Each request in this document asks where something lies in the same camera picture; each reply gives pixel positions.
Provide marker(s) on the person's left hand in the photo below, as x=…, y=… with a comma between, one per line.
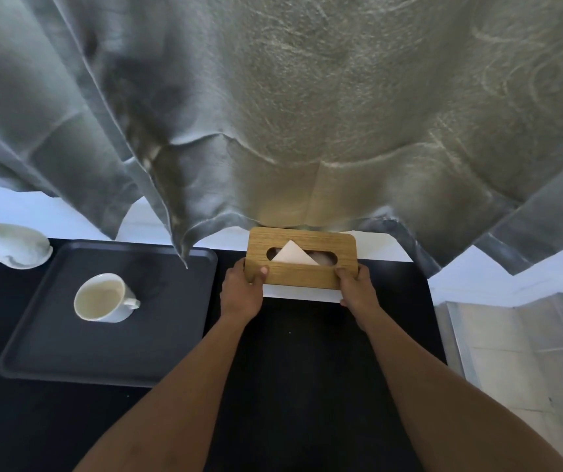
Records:
x=239, y=299

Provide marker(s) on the person's right hand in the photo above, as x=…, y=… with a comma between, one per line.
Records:
x=360, y=295

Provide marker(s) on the person's right thumb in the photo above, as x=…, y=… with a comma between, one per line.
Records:
x=345, y=276

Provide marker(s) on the person's left thumb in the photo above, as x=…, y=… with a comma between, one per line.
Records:
x=257, y=272

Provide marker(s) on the wooden lid tissue box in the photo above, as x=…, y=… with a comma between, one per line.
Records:
x=301, y=260

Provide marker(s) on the person's right forearm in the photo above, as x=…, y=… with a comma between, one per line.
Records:
x=453, y=403

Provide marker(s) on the person's left forearm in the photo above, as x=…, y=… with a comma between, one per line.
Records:
x=183, y=395

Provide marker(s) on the white folded tissue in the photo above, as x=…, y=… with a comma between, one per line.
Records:
x=294, y=254

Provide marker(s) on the black serving tray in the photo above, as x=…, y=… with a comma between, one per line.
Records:
x=109, y=314

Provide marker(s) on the white ceramic cup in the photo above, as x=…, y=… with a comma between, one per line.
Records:
x=104, y=298

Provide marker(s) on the grey patterned curtain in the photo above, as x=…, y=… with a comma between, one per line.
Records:
x=360, y=108

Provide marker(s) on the white ceramic vase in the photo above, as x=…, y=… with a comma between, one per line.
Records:
x=4, y=238

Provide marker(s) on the grey sheer curtain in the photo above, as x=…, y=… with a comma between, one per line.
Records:
x=60, y=108

